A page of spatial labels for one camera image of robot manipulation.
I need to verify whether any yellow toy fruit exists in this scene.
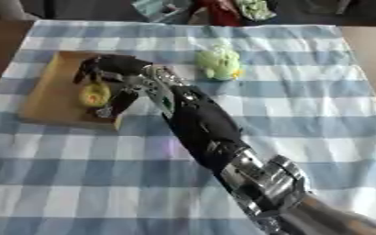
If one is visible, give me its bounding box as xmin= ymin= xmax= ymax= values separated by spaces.
xmin=77 ymin=81 xmax=115 ymax=108

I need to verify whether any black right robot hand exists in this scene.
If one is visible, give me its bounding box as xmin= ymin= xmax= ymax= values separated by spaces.
xmin=71 ymin=54 xmax=155 ymax=119

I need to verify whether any green soft toy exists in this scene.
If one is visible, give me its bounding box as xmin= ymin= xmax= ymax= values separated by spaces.
xmin=194 ymin=44 xmax=246 ymax=82

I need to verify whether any tan cardboard box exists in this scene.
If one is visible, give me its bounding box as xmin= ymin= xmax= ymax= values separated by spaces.
xmin=17 ymin=50 xmax=127 ymax=130

